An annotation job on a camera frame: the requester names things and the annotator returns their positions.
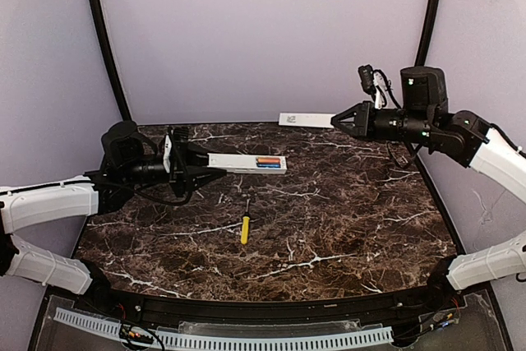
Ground white battery compartment cover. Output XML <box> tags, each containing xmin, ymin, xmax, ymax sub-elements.
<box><xmin>278</xmin><ymin>113</ymin><xmax>334</xmax><ymax>129</ymax></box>

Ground white remote control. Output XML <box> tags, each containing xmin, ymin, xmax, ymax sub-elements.
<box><xmin>208</xmin><ymin>153</ymin><xmax>288</xmax><ymax>174</ymax></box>

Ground yellow handled screwdriver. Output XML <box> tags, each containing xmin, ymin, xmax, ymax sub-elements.
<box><xmin>240</xmin><ymin>198</ymin><xmax>251</xmax><ymax>245</ymax></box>

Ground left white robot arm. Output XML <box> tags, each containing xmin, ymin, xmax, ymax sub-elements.
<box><xmin>1</xmin><ymin>121</ymin><xmax>227</xmax><ymax>295</ymax></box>

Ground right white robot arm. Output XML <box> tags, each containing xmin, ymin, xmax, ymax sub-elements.
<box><xmin>330</xmin><ymin>66</ymin><xmax>525</xmax><ymax>293</ymax></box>

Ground blue AA battery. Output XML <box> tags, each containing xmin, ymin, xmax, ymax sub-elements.
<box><xmin>256</xmin><ymin>162</ymin><xmax>282</xmax><ymax>169</ymax></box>

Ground orange AA battery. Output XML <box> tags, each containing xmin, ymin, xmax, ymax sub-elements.
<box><xmin>256</xmin><ymin>156</ymin><xmax>281</xmax><ymax>164</ymax></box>

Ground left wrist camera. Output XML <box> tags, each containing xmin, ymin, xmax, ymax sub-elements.
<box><xmin>163</xmin><ymin>127</ymin><xmax>189</xmax><ymax>174</ymax></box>

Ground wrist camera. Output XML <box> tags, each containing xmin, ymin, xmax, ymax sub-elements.
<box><xmin>163</xmin><ymin>127</ymin><xmax>189</xmax><ymax>174</ymax></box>
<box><xmin>358</xmin><ymin>65</ymin><xmax>402</xmax><ymax>109</ymax></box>

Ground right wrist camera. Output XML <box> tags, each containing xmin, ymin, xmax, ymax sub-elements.
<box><xmin>358</xmin><ymin>65</ymin><xmax>402</xmax><ymax>109</ymax></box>

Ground right black frame post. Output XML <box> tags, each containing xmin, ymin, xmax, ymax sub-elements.
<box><xmin>414</xmin><ymin>0</ymin><xmax>440</xmax><ymax>67</ymax></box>

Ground black frame post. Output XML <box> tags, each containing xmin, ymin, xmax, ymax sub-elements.
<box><xmin>88</xmin><ymin>0</ymin><xmax>132</xmax><ymax>121</ymax></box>
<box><xmin>414</xmin><ymin>0</ymin><xmax>440</xmax><ymax>67</ymax></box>

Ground black front table rail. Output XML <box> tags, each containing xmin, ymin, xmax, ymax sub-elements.
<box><xmin>86</xmin><ymin>287</ymin><xmax>436</xmax><ymax>326</ymax></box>

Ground white slotted cable duct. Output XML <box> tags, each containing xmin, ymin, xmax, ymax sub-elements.
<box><xmin>53</xmin><ymin>307</ymin><xmax>393</xmax><ymax>350</ymax></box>

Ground left black frame post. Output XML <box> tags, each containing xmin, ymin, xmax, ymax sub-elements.
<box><xmin>88</xmin><ymin>0</ymin><xmax>132</xmax><ymax>121</ymax></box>

